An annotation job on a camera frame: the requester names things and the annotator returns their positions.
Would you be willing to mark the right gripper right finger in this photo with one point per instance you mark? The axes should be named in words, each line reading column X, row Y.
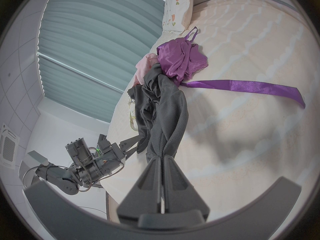
column 180, row 196

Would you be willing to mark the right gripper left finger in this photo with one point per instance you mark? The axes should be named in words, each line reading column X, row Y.
column 145, row 196

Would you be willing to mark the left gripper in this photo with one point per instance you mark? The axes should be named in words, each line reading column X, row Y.
column 110, row 159

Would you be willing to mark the black sleeveless top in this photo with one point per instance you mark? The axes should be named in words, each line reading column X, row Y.
column 172, row 114

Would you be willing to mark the bed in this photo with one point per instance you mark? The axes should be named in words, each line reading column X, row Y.
column 237, row 139

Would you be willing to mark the cream printed garment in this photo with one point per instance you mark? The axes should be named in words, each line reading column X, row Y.
column 131, row 120

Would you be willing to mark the blue-green curtain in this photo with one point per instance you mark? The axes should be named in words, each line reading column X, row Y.
column 75, row 91
column 100, row 29

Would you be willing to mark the pink garment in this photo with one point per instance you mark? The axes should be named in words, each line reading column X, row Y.
column 143, row 69

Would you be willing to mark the purple satin garment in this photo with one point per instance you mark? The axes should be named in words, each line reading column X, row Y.
column 175, row 56

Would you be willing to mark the white ceiling air conditioner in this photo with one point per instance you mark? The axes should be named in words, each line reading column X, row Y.
column 8, row 146

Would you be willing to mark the white printed pillow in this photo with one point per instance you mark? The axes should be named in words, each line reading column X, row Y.
column 177, row 9

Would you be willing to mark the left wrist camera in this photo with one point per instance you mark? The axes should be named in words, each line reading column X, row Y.
column 78, row 150

